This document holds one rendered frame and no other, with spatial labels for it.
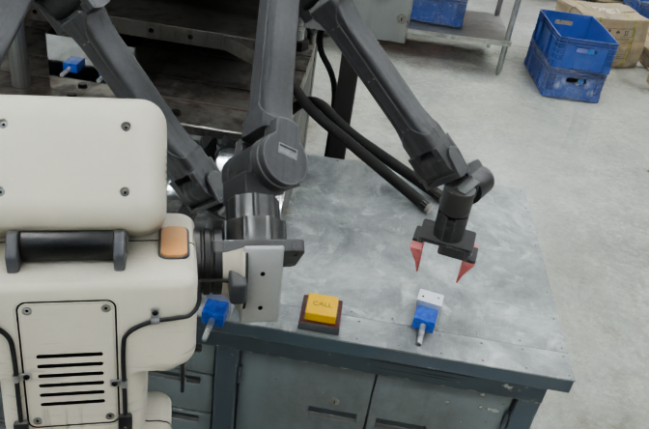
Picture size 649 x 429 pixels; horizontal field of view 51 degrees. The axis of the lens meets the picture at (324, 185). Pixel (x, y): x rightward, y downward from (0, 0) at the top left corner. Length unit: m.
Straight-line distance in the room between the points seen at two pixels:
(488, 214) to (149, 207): 1.19
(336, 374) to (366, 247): 0.29
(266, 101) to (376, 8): 1.06
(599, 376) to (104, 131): 2.22
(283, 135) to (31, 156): 0.33
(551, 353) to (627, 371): 1.34
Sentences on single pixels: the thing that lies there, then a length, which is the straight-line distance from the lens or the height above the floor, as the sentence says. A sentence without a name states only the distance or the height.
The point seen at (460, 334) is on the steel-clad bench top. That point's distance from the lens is 1.41.
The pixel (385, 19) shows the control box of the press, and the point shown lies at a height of 1.14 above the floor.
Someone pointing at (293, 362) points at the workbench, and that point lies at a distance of 1.48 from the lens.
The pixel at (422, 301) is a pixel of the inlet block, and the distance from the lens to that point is 1.38.
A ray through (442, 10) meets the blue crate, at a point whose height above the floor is 0.37.
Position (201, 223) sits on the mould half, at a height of 0.89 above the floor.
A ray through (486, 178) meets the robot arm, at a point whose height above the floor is 1.12.
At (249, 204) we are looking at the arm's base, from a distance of 0.88.
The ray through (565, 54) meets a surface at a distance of 4.78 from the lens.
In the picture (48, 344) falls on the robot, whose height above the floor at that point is 1.16.
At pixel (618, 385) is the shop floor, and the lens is 2.71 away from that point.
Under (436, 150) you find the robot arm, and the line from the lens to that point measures 1.19.
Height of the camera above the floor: 1.73
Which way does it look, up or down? 32 degrees down
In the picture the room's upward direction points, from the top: 8 degrees clockwise
